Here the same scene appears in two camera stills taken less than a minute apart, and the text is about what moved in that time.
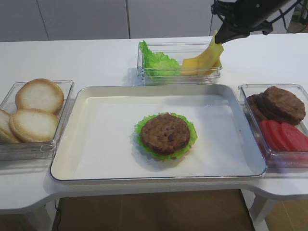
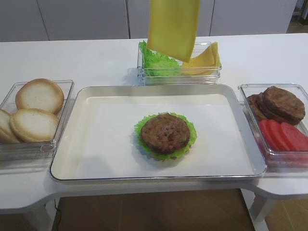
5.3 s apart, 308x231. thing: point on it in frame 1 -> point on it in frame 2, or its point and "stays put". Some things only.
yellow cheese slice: x=209 y=62 -> x=173 y=27
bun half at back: x=41 y=93 stays put
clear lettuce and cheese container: x=177 y=63 stays put
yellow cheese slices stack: x=204 y=64 stays put
